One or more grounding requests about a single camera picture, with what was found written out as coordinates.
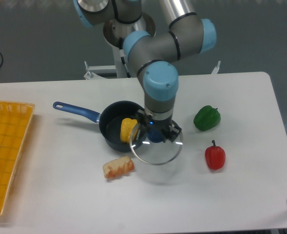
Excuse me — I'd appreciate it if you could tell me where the dark pot with blue handle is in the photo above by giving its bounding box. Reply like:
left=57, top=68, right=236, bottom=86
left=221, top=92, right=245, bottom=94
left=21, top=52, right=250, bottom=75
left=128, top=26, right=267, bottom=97
left=53, top=100, right=144, bottom=153

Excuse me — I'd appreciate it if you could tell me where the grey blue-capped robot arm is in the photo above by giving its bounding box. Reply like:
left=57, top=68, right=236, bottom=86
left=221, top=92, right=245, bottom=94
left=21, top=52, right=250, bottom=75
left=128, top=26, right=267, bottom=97
left=74, top=0, right=217, bottom=142

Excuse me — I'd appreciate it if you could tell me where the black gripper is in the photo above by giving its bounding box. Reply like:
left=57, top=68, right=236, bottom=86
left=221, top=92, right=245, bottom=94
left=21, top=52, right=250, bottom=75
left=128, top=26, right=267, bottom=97
left=135, top=109, right=182, bottom=143

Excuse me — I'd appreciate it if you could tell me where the red bell pepper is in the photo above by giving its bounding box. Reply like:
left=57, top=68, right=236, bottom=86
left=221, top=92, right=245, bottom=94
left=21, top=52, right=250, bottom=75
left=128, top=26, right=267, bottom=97
left=205, top=140, right=226, bottom=171

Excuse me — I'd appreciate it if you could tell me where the yellow plastic basket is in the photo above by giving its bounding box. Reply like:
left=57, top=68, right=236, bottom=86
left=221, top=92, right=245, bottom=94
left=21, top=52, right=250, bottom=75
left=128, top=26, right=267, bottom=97
left=0, top=100, right=35, bottom=216

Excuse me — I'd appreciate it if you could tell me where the toy bread roll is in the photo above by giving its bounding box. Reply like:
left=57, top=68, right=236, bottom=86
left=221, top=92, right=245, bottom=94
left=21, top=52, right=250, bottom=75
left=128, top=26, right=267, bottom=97
left=102, top=156, right=134, bottom=179

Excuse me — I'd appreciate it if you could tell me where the glass lid with blue knob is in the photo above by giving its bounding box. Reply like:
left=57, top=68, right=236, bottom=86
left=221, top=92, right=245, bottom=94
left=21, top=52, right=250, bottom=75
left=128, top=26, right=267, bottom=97
left=129, top=124, right=183, bottom=166

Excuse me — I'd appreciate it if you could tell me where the green bell pepper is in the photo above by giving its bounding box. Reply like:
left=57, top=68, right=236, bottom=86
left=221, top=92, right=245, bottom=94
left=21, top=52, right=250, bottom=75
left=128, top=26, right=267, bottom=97
left=193, top=105, right=221, bottom=132

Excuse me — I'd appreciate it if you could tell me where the yellow bell pepper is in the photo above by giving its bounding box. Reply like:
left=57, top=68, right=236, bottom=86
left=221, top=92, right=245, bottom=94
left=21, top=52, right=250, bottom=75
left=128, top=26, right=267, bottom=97
left=120, top=118, right=138, bottom=143

